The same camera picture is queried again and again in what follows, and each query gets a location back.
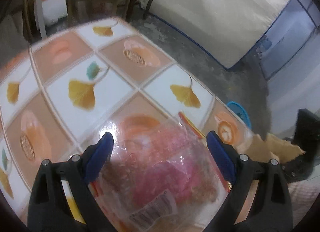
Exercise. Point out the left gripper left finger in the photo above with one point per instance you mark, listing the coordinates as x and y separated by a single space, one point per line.
48 208

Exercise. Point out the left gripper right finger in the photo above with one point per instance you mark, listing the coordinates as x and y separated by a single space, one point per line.
271 209

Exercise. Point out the pink clear plastic wrapper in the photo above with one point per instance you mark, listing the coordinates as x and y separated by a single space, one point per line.
160 175

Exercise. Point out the pink checkered sleeve forearm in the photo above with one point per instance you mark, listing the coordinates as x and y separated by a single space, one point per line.
303 194

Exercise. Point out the blue plastic trash basket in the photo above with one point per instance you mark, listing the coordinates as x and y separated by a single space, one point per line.
240 112

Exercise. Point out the brown paper bag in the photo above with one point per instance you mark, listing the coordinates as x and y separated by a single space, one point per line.
271 148

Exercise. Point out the white mattress blue trim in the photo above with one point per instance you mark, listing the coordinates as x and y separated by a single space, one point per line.
226 29

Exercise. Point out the wooden side table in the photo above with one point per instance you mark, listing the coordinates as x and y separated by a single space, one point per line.
33 20

